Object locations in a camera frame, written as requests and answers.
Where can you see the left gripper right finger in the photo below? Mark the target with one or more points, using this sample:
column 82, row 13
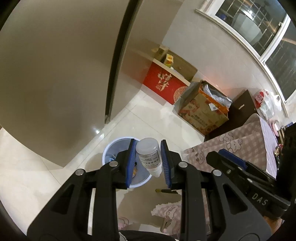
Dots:
column 213, row 208

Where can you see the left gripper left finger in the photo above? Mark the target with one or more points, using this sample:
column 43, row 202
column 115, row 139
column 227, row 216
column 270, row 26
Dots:
column 84, row 208

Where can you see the white plastic bottle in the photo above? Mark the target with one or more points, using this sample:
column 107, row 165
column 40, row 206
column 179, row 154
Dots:
column 149, row 155

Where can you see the grey checkered tablecloth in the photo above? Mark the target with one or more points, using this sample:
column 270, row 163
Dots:
column 270, row 143

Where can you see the dark wooden sideboard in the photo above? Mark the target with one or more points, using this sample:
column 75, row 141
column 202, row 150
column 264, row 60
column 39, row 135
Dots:
column 239, row 112

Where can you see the white plastic shopping bag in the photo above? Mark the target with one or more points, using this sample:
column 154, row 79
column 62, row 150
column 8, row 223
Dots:
column 267, row 103

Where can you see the printed orange cardboard box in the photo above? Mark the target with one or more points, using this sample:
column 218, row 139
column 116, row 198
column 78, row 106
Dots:
column 203, row 106

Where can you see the red cardboard box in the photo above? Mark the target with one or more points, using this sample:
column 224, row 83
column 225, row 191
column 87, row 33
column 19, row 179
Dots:
column 169, row 82

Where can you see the silver refrigerator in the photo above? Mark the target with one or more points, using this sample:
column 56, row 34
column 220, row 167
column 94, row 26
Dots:
column 67, row 66

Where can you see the yellow small carton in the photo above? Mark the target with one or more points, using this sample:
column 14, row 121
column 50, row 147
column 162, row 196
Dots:
column 169, row 60

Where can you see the white framed window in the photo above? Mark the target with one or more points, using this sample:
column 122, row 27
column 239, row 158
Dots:
column 266, row 31

